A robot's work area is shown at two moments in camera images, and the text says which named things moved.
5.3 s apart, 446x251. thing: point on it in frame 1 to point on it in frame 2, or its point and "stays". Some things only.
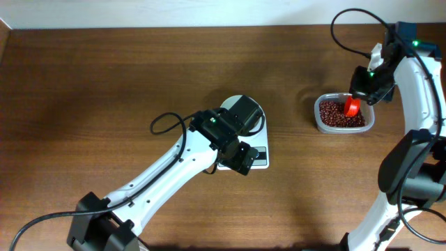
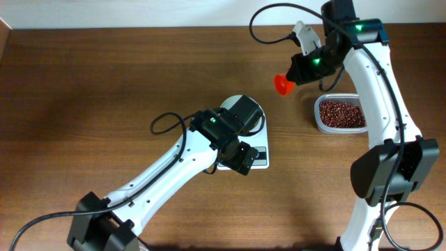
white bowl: x=229 y=102 stays
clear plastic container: x=330 y=118 stays
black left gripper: x=235 y=160 stays
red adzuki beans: x=332 y=113 stays
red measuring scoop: x=352 y=106 to x=282 y=86
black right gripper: x=357 y=89 to x=301 y=76
